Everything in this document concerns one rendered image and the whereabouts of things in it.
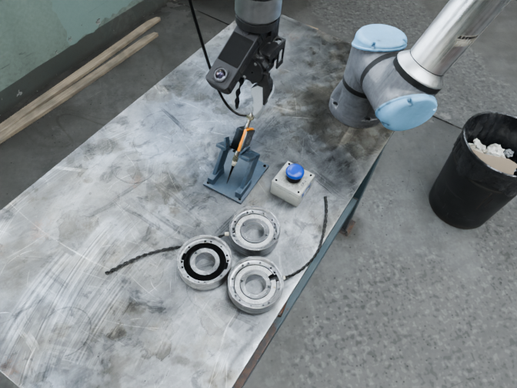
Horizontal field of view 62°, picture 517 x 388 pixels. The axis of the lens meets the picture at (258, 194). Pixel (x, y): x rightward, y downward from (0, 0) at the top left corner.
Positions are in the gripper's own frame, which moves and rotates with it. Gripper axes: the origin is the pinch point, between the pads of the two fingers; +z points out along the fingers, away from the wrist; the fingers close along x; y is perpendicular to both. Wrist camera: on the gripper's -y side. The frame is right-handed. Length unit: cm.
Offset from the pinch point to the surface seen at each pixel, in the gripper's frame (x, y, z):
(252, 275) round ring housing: -16.8, -22.7, 15.8
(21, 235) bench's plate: 27, -40, 19
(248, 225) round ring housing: -10.2, -13.4, 16.6
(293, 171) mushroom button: -12.6, 0.4, 11.0
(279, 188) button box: -11.3, -2.4, 15.3
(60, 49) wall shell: 147, 60, 87
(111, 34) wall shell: 146, 95, 96
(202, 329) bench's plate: -14.3, -35.7, 18.4
